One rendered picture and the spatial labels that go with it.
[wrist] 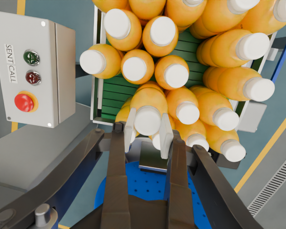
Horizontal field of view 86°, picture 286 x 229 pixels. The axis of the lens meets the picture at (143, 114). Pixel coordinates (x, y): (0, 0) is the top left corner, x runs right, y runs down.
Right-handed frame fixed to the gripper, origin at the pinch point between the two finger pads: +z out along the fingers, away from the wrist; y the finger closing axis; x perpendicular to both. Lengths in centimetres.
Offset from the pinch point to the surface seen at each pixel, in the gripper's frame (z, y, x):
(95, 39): 22.4, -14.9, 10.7
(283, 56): 25.3, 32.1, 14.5
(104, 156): 120, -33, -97
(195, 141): 9.1, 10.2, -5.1
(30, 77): 9.2, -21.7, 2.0
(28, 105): 9.2, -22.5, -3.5
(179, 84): 9.1, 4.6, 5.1
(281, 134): 120, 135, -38
